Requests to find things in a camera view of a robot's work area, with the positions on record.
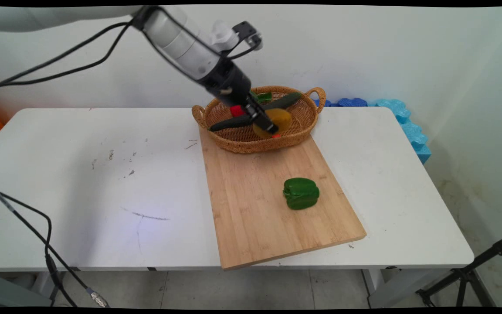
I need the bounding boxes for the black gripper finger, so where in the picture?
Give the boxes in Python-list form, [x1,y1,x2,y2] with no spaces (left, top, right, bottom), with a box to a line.
[247,103,278,134]
[240,106,257,127]

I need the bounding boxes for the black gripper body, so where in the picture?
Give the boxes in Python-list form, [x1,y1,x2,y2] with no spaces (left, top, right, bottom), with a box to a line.
[199,58,254,109]

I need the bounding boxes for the brown potato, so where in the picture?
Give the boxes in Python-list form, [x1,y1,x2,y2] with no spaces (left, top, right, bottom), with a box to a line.
[253,108,292,140]

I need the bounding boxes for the dark green cucumber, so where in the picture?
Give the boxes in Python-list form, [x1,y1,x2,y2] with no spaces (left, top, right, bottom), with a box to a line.
[209,92,302,132]

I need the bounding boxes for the woven wicker basket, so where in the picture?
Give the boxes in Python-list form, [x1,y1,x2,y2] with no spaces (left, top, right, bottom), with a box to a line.
[191,85,326,154]

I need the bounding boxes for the green bell pepper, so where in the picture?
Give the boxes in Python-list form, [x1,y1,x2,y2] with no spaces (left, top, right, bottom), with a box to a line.
[283,177,320,211]

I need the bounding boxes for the bamboo cutting board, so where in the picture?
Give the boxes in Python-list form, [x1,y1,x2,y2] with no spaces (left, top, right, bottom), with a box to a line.
[199,127,367,271]

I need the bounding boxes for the dark blue foam piece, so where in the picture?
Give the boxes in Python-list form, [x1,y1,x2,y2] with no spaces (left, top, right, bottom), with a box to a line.
[313,97,368,108]

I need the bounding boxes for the light blue foam piece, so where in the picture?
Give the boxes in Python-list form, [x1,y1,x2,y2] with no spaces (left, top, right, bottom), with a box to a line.
[366,98,432,164]

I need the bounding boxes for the white table leg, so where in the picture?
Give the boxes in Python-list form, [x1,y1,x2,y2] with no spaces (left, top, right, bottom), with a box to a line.
[32,271,65,302]
[361,267,413,308]

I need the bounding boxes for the black tripod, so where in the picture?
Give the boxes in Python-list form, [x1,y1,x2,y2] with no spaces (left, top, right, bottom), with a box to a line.
[416,231,502,308]

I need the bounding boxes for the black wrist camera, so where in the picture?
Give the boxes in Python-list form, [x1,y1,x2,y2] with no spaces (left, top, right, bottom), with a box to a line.
[232,21,263,50]

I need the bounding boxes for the black cable with metal connector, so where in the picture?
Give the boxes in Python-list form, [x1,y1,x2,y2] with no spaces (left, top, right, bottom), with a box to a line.
[0,7,263,308]

